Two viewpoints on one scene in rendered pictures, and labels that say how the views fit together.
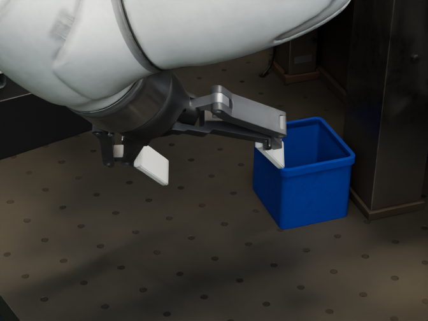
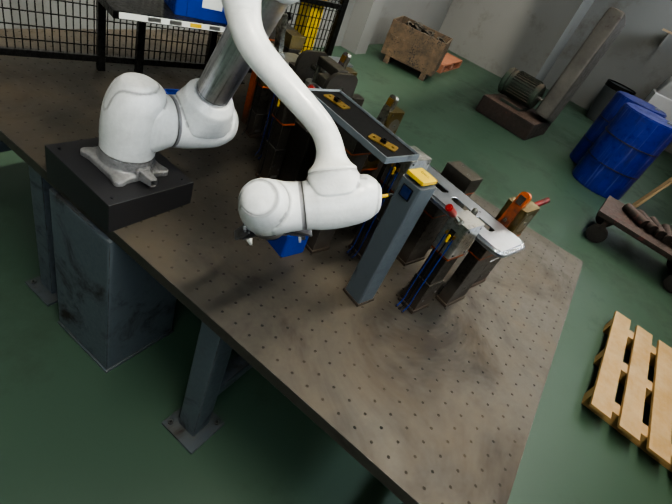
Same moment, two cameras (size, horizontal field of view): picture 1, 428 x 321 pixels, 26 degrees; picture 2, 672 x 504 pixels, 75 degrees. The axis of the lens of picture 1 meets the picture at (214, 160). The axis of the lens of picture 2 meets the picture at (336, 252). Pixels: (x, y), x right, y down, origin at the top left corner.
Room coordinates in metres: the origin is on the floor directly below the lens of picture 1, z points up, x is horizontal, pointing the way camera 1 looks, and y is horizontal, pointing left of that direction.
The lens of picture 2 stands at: (-0.03, 0.40, 1.62)
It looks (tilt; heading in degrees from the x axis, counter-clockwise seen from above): 37 degrees down; 325
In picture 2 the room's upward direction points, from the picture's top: 24 degrees clockwise
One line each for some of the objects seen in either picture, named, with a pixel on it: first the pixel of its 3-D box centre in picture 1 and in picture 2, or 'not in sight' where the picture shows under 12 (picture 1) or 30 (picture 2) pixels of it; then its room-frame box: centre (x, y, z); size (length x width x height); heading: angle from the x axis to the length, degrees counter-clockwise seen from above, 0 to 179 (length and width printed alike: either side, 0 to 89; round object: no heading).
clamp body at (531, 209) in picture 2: not in sight; (497, 242); (0.85, -0.84, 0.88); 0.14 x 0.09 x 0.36; 109
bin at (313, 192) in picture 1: (300, 172); (287, 234); (1.00, -0.11, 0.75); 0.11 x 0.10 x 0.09; 19
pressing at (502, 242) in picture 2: not in sight; (373, 131); (1.32, -0.47, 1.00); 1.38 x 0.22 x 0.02; 19
